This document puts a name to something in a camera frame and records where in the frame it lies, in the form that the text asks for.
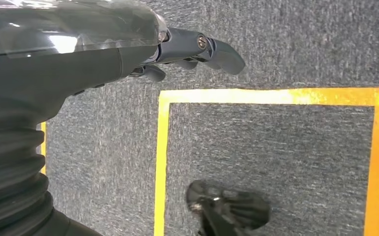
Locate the yellow floor tape square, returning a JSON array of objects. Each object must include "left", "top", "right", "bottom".
[{"left": 153, "top": 87, "right": 379, "bottom": 236}]

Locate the black robot foot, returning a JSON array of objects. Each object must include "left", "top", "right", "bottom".
[{"left": 186, "top": 179, "right": 271, "bottom": 236}]

